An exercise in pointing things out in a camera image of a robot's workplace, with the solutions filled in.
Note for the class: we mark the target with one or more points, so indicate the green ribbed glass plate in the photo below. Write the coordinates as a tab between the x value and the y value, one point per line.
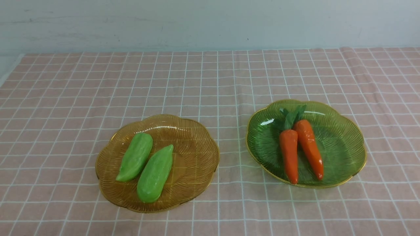
339	141

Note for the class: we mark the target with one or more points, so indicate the green toy gourd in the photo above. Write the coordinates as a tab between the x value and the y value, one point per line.
155	174
135	157

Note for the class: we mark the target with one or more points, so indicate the green toy gourd front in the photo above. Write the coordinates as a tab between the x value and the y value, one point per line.
155	174

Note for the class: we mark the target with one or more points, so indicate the orange toy carrot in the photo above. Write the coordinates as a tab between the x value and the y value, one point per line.
288	141
306	139

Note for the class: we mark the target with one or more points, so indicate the pink checkered tablecloth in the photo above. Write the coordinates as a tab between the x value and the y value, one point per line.
59	110

